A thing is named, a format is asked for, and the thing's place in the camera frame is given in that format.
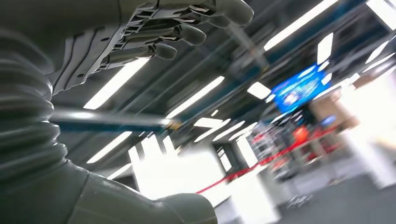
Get white ceiling light panel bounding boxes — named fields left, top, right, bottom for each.
left=366, top=0, right=396, bottom=31
left=165, top=76, right=226, bottom=119
left=247, top=81, right=272, bottom=100
left=83, top=57, right=150, bottom=110
left=317, top=32, right=334, bottom=66
left=193, top=117, right=224, bottom=129
left=263, top=0, right=339, bottom=52
left=86, top=131, right=133, bottom=164

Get red barrier ribbon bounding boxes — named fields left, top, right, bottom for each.
left=196, top=126, right=339, bottom=195

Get blue display screen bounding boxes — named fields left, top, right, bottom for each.
left=271, top=64, right=331, bottom=114

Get ribbed grey left arm sleeve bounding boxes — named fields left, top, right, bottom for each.
left=0, top=29, right=69, bottom=190

